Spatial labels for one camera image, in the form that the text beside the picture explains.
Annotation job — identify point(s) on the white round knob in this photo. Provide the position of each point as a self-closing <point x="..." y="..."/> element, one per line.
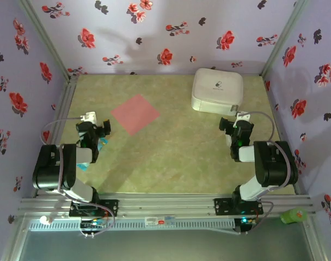
<point x="45" y="219"/>

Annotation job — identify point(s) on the pink paper sheet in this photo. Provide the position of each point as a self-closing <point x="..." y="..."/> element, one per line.
<point x="135" y="114"/>

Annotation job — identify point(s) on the white zippered case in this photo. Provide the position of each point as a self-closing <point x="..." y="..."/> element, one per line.
<point x="217" y="92"/>

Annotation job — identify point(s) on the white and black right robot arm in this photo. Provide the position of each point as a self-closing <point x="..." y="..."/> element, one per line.
<point x="274" y="166"/>

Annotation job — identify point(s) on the small controller circuit board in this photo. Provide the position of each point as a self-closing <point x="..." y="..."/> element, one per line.
<point x="93" y="223"/>
<point x="248" y="221"/>

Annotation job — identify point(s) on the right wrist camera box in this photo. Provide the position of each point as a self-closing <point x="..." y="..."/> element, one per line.
<point x="243" y="117"/>

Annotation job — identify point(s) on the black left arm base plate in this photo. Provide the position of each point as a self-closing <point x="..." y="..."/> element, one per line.
<point x="111" y="207"/>

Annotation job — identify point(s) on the green plastic cup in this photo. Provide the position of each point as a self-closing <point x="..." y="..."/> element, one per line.
<point x="292" y="217"/>

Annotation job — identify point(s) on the white label with red mark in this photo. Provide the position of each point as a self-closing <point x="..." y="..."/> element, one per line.
<point x="154" y="220"/>

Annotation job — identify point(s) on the aluminium side rail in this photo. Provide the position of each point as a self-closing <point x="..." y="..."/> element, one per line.
<point x="278" y="122"/>
<point x="64" y="103"/>

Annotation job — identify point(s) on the aluminium frame post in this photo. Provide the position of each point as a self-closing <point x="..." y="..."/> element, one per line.
<point x="284" y="35"/>
<point x="315" y="242"/>
<point x="13" y="246"/>
<point x="45" y="35"/>

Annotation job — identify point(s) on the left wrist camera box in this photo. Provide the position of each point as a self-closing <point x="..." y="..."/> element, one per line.
<point x="88" y="117"/>

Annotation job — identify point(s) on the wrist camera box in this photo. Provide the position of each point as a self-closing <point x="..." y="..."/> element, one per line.
<point x="88" y="117"/>
<point x="243" y="117"/>

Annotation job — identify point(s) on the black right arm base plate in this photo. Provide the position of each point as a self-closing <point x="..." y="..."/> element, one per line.
<point x="222" y="206"/>

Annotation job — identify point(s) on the teal plastic packet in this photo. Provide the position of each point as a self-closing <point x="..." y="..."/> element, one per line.
<point x="103" y="144"/>

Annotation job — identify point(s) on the wide aluminium base rail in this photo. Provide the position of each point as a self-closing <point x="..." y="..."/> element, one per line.
<point x="165" y="204"/>

